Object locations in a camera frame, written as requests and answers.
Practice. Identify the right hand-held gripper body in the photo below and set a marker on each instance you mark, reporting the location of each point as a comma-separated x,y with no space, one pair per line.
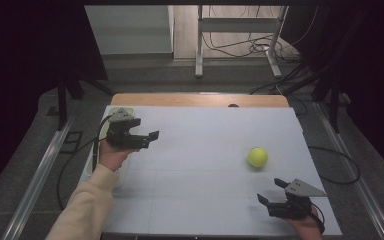
296,203

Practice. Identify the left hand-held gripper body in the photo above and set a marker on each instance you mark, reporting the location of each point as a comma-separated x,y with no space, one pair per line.
121,133

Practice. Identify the yellow-green tennis ball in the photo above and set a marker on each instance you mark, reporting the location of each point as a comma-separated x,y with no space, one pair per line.
257,157

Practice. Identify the person's left hand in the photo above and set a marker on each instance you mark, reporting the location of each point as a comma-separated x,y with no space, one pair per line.
111,156

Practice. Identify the person's right hand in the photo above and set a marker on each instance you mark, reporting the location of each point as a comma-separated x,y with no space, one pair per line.
308,228

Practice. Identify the white board mat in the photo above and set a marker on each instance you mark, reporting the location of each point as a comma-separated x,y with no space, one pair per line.
196,150

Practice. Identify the wooden table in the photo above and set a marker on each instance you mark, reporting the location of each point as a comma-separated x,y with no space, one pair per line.
196,100

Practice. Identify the black tripod stand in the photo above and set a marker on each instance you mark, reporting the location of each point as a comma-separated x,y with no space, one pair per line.
335,110
61,106

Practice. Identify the white cabinet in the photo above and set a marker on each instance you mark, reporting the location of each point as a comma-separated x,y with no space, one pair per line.
130,30

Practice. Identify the dark curtain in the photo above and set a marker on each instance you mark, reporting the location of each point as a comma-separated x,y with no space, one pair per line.
373,66
20,66

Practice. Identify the white metal stand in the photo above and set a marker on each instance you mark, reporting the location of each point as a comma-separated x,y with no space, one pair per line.
236,25

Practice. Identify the metal floor rail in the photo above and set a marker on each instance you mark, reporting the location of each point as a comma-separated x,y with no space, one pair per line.
363,186
36,186

